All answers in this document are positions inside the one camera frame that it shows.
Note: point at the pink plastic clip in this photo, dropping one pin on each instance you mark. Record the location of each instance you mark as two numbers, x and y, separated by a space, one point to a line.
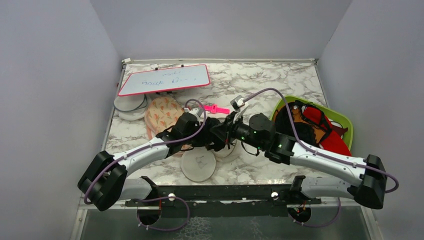
215 109

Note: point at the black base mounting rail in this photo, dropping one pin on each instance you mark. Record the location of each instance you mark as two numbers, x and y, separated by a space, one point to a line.
215 201

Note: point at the red bra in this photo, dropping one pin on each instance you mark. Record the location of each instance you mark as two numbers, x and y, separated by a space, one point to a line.
328 136

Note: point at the floral fabric laundry bag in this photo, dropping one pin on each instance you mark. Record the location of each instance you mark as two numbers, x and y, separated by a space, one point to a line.
162 113

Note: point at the black bra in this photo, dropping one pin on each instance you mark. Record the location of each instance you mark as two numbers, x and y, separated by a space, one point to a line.
282 121

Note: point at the orange bra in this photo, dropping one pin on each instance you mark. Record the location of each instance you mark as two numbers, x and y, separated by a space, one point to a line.
306 129

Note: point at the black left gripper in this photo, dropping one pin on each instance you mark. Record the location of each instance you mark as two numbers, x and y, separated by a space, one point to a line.
204 140

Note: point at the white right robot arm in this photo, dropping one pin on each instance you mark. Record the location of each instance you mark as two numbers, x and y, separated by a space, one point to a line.
363 180

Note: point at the pink framed whiteboard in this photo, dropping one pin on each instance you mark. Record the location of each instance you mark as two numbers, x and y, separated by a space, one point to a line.
165 80

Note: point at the green plastic tray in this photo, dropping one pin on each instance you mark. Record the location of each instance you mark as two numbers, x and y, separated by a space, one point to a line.
336 118

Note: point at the white mesh laundry bag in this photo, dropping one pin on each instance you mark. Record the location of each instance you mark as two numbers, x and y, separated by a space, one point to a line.
199 164

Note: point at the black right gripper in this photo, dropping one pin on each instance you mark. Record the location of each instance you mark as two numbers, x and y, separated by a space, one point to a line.
229 125

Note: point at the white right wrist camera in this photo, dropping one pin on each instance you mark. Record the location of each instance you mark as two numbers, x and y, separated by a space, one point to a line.
240 106

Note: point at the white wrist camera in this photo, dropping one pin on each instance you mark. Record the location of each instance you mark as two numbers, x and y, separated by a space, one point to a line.
240 106
197 112

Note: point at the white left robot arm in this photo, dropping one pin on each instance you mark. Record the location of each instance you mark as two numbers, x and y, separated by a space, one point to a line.
103 181

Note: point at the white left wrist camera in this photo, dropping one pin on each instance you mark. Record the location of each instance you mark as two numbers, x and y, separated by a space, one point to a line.
197 112

